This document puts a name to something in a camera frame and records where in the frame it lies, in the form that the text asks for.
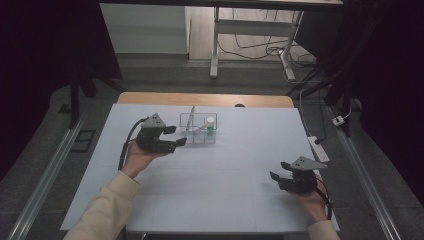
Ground green and white glue stick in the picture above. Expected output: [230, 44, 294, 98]
[205, 116, 216, 138]

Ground hand-held gripper cable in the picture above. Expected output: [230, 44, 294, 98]
[117, 117, 150, 171]
[313, 178, 334, 221]

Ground silver pen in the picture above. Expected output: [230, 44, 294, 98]
[185, 105, 197, 132]

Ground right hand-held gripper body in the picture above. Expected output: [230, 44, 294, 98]
[277, 155, 329, 195]

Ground person's left hand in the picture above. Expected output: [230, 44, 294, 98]
[120, 139, 170, 180]

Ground white power strip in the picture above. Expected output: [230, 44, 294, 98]
[307, 135, 331, 164]

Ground person's right hand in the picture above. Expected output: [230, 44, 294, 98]
[289, 178, 330, 224]

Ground left hand-held gripper cable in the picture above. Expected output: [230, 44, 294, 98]
[117, 117, 150, 171]

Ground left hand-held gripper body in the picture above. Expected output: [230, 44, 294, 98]
[135, 113, 178, 155]

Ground white desk frame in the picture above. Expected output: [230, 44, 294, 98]
[209, 6, 305, 81]

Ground aluminium floor rail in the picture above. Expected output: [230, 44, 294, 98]
[328, 106, 404, 240]
[6, 113, 88, 240]

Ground white table mat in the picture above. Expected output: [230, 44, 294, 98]
[59, 103, 341, 233]

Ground right hand-held gripper cable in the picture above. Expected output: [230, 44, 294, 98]
[313, 178, 334, 221]

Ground black tripod stand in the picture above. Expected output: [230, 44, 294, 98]
[285, 64, 355, 138]
[68, 64, 127, 130]

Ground black floor cables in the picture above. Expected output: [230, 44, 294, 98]
[216, 8, 318, 84]

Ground clear plastic organizer box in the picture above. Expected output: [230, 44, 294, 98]
[179, 112, 219, 146]

